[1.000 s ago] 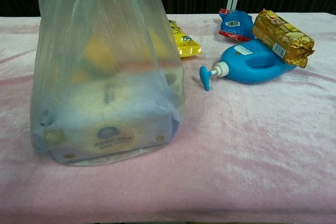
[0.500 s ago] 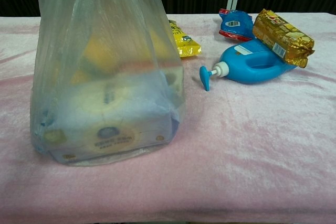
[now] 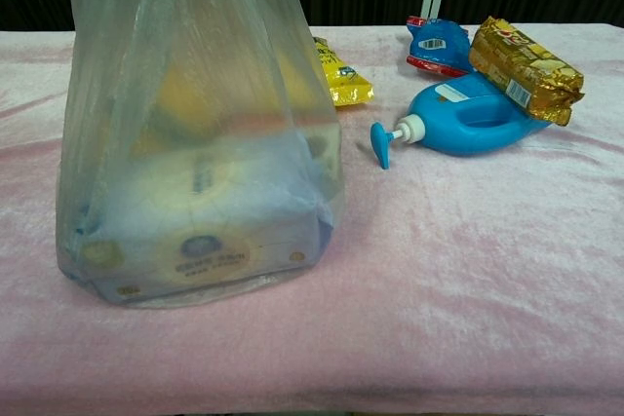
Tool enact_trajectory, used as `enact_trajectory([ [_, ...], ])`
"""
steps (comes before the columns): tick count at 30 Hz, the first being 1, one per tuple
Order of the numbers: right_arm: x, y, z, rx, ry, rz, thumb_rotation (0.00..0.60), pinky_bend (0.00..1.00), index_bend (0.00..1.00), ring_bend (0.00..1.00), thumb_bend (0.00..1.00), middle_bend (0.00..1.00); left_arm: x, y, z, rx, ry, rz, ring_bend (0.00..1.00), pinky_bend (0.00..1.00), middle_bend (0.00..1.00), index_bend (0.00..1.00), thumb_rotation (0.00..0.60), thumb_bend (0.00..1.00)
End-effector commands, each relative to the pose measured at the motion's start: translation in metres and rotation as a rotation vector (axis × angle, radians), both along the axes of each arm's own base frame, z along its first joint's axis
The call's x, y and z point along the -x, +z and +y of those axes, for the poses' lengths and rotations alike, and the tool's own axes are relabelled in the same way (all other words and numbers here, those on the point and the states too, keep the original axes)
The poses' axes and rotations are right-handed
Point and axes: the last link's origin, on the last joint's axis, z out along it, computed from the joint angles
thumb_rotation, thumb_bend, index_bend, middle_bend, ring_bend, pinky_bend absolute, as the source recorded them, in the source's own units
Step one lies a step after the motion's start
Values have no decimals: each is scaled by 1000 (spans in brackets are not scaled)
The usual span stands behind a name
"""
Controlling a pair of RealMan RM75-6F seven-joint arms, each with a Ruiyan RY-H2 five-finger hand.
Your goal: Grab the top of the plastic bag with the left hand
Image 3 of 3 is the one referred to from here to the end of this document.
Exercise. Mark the blue and red snack packet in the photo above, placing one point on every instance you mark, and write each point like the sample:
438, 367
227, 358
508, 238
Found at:
439, 48

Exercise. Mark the pink velvet tablecloth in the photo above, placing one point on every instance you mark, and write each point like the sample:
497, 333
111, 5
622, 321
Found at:
439, 265

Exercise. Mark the gold foil snack package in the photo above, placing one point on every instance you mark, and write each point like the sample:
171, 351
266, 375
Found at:
526, 70

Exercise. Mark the blue and yellow tissue pack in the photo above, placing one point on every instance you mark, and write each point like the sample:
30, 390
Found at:
205, 221

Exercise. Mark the yellow snack packet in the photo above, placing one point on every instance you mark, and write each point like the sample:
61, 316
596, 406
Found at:
344, 81

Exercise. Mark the clear plastic bag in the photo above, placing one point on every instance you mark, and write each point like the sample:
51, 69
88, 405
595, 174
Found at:
205, 94

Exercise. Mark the blue pump detergent bottle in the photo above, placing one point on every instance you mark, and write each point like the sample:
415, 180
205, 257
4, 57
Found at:
468, 119

